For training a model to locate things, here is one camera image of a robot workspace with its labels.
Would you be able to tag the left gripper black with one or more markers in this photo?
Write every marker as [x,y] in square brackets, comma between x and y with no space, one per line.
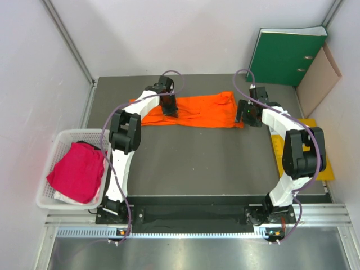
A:
[171,111]

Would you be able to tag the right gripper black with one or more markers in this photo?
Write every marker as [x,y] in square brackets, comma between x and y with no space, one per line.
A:
[243,106]

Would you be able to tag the orange t shirt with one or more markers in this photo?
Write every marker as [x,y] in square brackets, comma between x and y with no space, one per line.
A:
[208,111]

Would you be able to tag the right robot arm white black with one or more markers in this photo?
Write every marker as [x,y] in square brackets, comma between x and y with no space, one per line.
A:
[304,153]

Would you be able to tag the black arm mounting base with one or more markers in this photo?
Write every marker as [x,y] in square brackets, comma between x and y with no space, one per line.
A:
[194,214]

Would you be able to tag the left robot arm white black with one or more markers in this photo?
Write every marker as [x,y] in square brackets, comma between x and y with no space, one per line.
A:
[125,138]

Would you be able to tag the yellow plastic folder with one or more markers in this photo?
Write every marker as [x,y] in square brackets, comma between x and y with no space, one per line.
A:
[278,148]

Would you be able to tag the beige paper folder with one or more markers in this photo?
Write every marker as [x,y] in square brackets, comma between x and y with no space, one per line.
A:
[319,80]

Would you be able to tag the magenta t shirt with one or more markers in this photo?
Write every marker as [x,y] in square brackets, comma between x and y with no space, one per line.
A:
[78,174]

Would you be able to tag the white t shirt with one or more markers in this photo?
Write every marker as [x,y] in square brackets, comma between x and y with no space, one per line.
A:
[59,196]

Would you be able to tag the green ring binder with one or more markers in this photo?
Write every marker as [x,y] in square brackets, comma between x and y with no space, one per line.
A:
[283,56]

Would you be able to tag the grey slotted cable duct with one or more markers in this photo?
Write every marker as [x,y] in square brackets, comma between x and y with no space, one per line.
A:
[118,233]

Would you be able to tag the aluminium frame rail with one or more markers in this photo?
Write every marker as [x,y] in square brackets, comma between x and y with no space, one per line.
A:
[55,17]

